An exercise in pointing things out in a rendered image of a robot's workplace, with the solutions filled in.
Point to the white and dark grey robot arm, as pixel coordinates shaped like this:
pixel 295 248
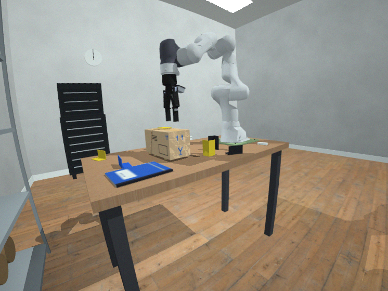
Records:
pixel 173 57

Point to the blue notebook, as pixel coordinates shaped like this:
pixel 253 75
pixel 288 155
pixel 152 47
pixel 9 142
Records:
pixel 137 173

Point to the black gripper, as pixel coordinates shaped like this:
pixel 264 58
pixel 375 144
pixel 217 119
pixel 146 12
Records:
pixel 170 94

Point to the tan cardboard box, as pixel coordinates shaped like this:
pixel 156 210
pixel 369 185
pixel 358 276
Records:
pixel 168 143

